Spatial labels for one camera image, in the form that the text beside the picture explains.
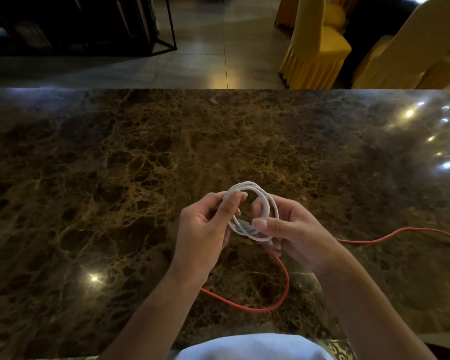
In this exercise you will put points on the black metal shelf rack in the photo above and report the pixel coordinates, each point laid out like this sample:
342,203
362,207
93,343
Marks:
82,24

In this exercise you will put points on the person's right hand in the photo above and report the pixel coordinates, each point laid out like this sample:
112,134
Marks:
303,236

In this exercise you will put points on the person's left forearm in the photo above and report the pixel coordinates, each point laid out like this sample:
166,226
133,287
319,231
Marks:
161,318

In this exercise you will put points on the person's left hand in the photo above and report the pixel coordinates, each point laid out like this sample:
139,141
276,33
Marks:
198,239

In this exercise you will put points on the yellow covered chair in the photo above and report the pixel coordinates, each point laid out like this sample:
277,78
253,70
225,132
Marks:
412,52
315,56
335,16
446,74
287,11

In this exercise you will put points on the person's right forearm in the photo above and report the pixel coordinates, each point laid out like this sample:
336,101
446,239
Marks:
371,314

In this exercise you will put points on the person's white shirt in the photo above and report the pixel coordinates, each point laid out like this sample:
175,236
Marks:
255,348

